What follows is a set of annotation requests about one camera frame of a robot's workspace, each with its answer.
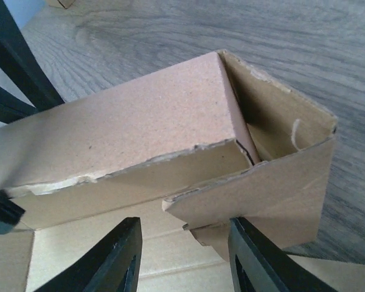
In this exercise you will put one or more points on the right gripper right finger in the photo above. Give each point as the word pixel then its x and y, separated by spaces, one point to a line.
pixel 257 264

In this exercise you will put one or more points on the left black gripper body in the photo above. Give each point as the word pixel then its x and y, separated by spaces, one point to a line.
pixel 10 213

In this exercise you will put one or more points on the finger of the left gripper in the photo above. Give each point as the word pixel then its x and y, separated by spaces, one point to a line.
pixel 20 65
pixel 13 109

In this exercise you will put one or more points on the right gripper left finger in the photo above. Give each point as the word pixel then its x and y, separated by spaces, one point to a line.
pixel 113 264

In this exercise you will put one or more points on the small folded cardboard box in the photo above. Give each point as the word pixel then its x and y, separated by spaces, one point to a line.
pixel 62 4

